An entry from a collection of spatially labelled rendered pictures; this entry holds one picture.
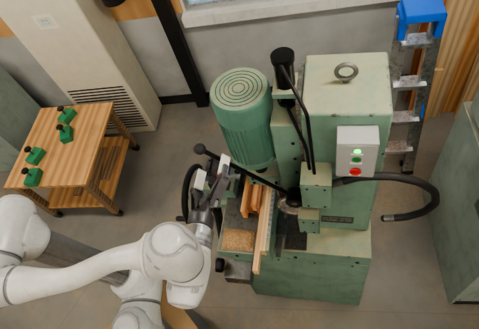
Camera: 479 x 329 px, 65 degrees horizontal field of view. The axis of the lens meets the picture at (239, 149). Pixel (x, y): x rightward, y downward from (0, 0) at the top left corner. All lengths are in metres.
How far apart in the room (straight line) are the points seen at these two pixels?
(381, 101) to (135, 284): 1.11
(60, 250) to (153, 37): 1.82
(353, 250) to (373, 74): 0.75
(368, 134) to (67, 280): 0.84
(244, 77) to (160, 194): 1.82
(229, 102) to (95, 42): 1.65
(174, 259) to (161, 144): 2.26
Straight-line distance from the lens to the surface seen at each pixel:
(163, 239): 0.82
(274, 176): 1.38
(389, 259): 2.40
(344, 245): 1.55
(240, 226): 1.50
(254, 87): 1.06
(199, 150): 1.08
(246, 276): 1.73
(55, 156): 2.67
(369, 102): 0.98
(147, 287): 1.60
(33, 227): 1.29
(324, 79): 1.03
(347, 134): 0.96
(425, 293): 2.38
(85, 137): 2.64
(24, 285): 1.17
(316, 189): 1.10
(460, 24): 2.47
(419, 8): 1.86
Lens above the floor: 2.26
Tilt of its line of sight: 54 degrees down
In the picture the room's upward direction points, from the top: 19 degrees counter-clockwise
